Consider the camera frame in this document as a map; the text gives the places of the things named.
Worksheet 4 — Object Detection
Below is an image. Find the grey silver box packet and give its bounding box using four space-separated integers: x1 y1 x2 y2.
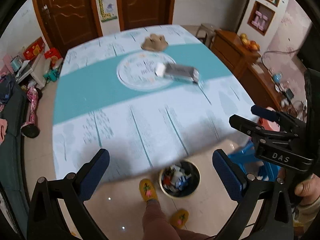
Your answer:
155 63 200 83

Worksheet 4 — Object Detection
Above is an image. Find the blue white snack packet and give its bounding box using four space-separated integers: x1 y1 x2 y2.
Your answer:
174 172 192 190

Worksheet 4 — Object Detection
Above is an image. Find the yellow rim trash bin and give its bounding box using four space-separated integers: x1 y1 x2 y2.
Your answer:
158 159 201 199

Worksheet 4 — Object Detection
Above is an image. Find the person right hand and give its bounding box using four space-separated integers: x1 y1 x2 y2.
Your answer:
295 174 320 206

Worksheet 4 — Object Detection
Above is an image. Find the pink plastic stool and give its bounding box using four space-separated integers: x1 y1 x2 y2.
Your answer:
258 118 280 132

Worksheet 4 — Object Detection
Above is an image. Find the blue plastic stool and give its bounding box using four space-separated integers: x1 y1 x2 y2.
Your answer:
228 140 280 181

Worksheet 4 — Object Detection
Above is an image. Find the left yellow slipper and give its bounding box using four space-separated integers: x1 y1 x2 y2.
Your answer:
139 178 158 202

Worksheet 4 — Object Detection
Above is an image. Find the yellow slipper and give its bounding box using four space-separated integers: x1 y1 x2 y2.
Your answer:
139 178 158 202
169 209 189 229

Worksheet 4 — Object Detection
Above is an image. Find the right yellow slipper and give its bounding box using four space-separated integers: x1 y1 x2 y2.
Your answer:
169 209 189 229

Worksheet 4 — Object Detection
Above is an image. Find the fruit bowl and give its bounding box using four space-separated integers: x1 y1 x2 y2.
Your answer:
239 33 260 51

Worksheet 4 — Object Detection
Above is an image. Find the brown wooden cabinet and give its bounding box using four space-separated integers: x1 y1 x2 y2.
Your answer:
210 29 260 79

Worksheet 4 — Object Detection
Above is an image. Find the pink patterned umbrella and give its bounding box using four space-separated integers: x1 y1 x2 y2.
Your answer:
20 87 42 139

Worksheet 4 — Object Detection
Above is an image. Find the grey plastic stool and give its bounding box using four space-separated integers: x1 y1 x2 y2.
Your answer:
195 23 218 48

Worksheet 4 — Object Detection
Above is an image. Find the pink cloth on sofa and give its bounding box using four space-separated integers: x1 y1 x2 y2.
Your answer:
0 119 8 144

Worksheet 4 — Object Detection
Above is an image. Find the tree print tablecloth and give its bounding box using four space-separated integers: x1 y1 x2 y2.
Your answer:
53 25 258 182

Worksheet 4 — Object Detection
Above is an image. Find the purple bag on sofa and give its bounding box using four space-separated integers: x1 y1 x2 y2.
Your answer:
0 75 15 105

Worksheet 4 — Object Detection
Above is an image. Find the red gift box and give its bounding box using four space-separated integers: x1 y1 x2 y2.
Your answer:
23 37 45 60

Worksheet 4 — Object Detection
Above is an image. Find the right brown wooden door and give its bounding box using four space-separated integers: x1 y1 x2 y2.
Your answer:
117 0 175 31

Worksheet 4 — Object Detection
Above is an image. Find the brown wooden door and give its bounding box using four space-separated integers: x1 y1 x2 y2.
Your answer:
32 0 103 56
117 0 175 31

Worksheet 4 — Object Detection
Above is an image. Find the left brown wooden door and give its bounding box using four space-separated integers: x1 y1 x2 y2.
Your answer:
32 0 103 56

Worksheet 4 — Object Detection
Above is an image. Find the wall niche pink decoration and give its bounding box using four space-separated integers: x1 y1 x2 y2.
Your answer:
247 1 275 36

